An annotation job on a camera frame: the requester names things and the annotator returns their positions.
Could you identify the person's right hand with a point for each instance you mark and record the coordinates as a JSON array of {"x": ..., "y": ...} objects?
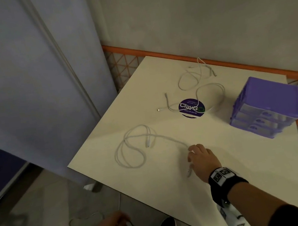
[{"x": 203, "y": 162}]

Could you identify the person's left fingers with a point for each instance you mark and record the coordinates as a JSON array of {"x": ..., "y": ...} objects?
[{"x": 123, "y": 220}]

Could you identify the person's right thumb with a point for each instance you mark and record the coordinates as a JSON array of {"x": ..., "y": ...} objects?
[{"x": 191, "y": 160}]

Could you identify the person's right forearm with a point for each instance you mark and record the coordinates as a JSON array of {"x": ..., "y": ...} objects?
[{"x": 264, "y": 206}]

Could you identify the grey partition foot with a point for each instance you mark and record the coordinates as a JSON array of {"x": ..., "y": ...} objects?
[{"x": 93, "y": 186}]

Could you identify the round purple sticker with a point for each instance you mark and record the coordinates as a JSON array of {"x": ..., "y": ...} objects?
[{"x": 191, "y": 108}]

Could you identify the purple plastic drawer organizer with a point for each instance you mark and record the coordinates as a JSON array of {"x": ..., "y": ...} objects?
[{"x": 270, "y": 100}]

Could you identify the blue-grey partition panel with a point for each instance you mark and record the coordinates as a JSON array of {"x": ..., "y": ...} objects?
[{"x": 23, "y": 85}]

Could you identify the white wrist camera unit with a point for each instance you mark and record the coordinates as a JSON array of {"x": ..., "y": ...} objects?
[{"x": 232, "y": 217}]

